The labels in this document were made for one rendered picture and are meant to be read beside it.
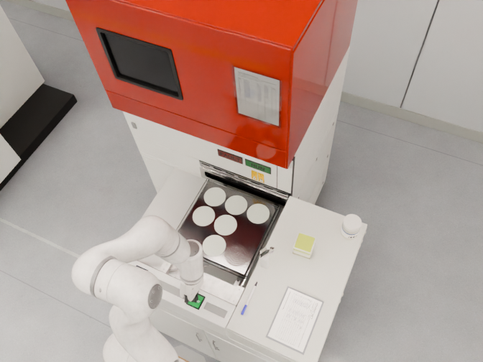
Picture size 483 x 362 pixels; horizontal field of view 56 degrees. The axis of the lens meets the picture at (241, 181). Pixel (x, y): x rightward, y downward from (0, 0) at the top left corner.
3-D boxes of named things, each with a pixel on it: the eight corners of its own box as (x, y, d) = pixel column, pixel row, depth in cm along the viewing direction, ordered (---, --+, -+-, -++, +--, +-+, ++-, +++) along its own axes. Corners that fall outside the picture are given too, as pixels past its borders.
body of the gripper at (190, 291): (189, 258, 162) (190, 275, 171) (175, 281, 156) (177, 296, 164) (208, 266, 160) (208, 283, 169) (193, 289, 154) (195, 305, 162)
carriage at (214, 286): (169, 258, 196) (167, 256, 194) (245, 292, 186) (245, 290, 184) (159, 274, 192) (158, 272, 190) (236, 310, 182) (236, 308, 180)
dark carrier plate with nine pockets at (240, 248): (208, 181, 211) (208, 180, 210) (277, 207, 201) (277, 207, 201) (172, 243, 195) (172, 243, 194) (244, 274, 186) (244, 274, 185)
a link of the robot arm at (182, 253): (123, 237, 131) (159, 259, 158) (168, 262, 125) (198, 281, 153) (140, 210, 133) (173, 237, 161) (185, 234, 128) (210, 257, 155)
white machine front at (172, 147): (143, 151, 232) (121, 96, 198) (291, 206, 210) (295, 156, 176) (139, 155, 231) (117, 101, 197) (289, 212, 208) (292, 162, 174)
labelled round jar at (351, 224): (343, 222, 188) (346, 211, 180) (360, 228, 186) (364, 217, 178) (338, 236, 185) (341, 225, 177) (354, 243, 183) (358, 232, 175)
